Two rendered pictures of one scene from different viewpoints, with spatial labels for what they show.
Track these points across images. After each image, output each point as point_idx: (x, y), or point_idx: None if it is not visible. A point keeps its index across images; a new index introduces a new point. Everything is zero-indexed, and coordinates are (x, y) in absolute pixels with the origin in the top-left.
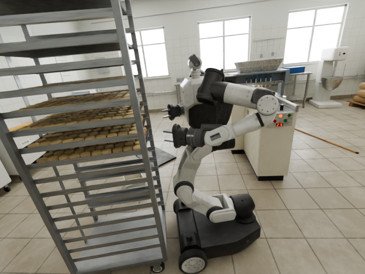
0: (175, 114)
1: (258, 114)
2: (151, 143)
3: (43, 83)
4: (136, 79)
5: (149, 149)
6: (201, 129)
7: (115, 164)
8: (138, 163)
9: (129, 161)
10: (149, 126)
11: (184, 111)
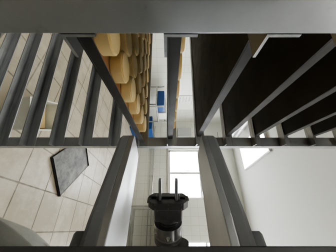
0: (162, 212)
1: None
2: (99, 141)
3: None
4: (271, 125)
5: (86, 132)
6: None
7: (75, 62)
8: (59, 101)
9: (71, 87)
10: (144, 142)
11: (165, 239)
